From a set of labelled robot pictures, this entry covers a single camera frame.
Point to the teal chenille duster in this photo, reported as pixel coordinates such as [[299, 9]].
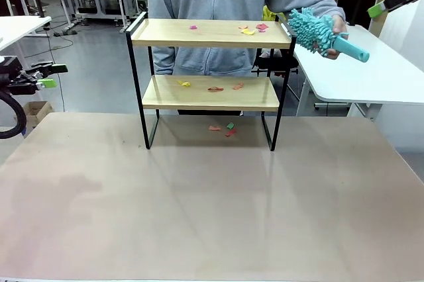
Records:
[[308, 30]]

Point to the black office chair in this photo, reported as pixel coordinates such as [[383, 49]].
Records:
[[278, 63]]

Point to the magenta paper scrap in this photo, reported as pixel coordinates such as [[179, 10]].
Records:
[[193, 26]]

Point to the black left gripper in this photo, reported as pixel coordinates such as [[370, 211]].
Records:
[[20, 80]]

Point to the red paper scrap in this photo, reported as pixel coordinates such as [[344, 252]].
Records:
[[230, 133]]

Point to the person left forearm grey sleeve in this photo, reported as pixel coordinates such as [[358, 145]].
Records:
[[318, 4]]

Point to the small orange paper scrap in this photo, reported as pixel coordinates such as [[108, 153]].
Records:
[[243, 27]]

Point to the crumpled yellow paper scrap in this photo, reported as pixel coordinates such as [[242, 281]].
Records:
[[185, 83]]

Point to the brown-red paper scrap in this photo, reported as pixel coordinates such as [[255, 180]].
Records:
[[215, 89]]

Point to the cardboard box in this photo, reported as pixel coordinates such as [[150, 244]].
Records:
[[36, 113]]

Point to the large white rounded table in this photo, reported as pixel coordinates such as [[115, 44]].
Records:
[[357, 76]]

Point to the salmon paper scrap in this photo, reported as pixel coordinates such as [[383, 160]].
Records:
[[214, 127]]

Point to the person left hand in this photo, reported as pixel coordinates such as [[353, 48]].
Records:
[[339, 25]]

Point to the pink-red paper scrap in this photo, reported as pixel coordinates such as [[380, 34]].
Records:
[[261, 26]]

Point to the green paper scrap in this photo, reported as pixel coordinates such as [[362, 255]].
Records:
[[230, 125]]

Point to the two-tier wooden black-frame shelf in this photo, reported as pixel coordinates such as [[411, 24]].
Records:
[[212, 33]]

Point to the yellow-green chair back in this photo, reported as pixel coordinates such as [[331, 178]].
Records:
[[269, 13]]

